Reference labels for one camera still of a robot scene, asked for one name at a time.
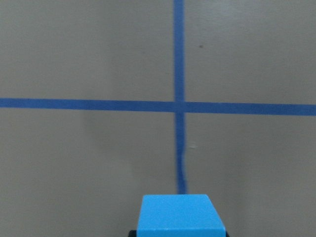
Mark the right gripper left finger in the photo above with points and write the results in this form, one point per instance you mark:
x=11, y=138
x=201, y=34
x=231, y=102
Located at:
x=132, y=233

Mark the blue wooden block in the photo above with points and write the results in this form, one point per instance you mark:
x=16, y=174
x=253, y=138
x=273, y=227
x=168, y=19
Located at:
x=179, y=216

